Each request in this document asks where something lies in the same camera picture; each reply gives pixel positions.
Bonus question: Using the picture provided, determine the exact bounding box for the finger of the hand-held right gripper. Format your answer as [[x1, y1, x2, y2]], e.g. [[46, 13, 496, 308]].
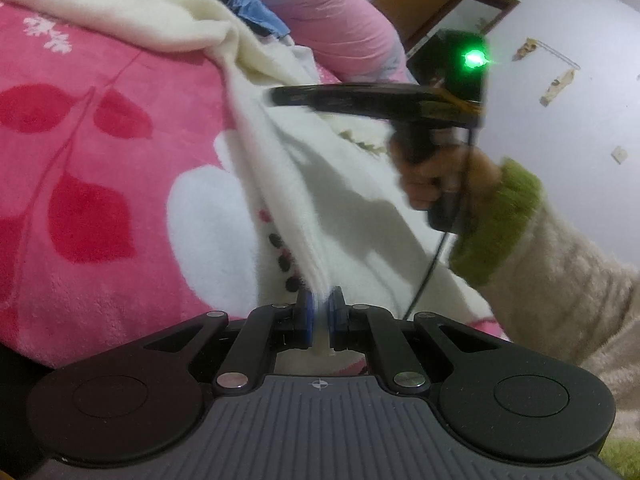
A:
[[269, 86, 321, 109]]

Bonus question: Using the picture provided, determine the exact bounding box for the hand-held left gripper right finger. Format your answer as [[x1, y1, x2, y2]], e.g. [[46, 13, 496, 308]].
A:
[[327, 286, 501, 395]]

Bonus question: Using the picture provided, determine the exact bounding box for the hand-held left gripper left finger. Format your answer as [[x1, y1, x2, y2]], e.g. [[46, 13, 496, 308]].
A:
[[145, 287, 316, 393]]

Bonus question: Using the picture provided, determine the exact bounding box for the cream knit sweater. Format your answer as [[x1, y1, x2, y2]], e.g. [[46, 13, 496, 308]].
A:
[[0, 0, 501, 356]]

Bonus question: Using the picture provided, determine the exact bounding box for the person's right hand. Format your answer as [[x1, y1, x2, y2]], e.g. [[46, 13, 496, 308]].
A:
[[390, 132, 503, 210]]

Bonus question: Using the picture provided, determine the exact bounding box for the pink and grey duvet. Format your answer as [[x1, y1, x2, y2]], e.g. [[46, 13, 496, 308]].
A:
[[207, 0, 416, 83]]

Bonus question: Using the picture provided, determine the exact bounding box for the blue garment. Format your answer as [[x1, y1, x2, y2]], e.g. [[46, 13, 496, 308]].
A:
[[225, 0, 293, 41]]

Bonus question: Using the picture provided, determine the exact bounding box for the brown wooden door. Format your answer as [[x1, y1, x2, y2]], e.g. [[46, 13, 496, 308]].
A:
[[370, 0, 461, 53]]

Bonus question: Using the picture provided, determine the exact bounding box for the pink floral blanket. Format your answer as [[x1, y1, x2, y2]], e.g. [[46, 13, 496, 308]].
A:
[[0, 0, 511, 368]]

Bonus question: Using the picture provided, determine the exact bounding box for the long torn wall sticker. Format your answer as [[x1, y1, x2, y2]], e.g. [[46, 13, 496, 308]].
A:
[[540, 67, 577, 107]]

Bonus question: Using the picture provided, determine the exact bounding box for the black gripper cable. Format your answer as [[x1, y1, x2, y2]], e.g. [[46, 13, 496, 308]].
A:
[[402, 127, 476, 320]]

